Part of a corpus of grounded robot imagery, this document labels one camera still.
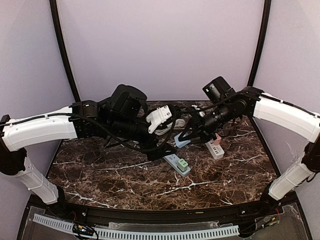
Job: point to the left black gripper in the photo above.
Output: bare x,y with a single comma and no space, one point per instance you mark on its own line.
155,146

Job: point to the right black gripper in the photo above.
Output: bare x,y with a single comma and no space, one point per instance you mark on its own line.
198,127

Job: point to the light blue cube charger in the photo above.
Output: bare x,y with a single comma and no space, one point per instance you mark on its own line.
180,144

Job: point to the light blue power strip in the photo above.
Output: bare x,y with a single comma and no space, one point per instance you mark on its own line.
172,160

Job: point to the pink cube charger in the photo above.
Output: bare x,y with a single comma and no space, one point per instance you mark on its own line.
218,139

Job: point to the white power strip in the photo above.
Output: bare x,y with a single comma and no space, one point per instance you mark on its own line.
216,150

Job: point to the green cube charger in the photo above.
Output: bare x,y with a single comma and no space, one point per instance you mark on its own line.
182,165

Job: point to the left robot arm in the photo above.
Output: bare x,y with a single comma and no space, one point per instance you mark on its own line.
125,120

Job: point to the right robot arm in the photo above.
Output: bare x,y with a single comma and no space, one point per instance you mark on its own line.
229,105

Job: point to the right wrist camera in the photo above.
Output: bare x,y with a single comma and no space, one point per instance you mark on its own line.
218,89

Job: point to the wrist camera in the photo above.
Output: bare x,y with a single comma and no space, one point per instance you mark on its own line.
127,98
218,89

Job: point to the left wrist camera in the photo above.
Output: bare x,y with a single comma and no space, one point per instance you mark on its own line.
127,98

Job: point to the black front rail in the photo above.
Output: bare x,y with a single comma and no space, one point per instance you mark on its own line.
239,213

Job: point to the white slotted cable duct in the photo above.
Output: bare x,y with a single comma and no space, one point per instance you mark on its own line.
110,234

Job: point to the left black frame post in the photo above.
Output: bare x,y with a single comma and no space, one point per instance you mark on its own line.
63,50

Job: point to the black frame post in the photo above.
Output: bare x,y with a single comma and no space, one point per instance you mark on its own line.
260,42
63,50

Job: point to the right black frame post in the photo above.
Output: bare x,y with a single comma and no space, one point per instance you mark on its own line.
260,42

